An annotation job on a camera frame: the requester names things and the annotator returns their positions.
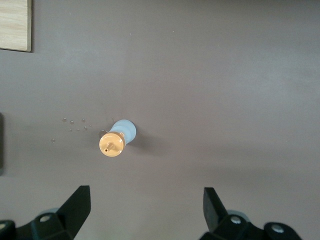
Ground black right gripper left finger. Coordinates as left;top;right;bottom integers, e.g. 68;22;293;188
0;185;91;240

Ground translucent sauce bottle orange cap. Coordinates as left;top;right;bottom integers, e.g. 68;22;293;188
99;119;137;158

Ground silver digital kitchen scale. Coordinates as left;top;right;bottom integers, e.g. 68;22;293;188
0;112;5;176

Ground wooden cutting board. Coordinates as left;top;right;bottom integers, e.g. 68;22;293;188
0;0;33;53

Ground brown table mat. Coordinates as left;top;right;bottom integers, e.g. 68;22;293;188
0;0;320;240

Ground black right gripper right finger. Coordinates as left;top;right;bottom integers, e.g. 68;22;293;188
198;187;304;240

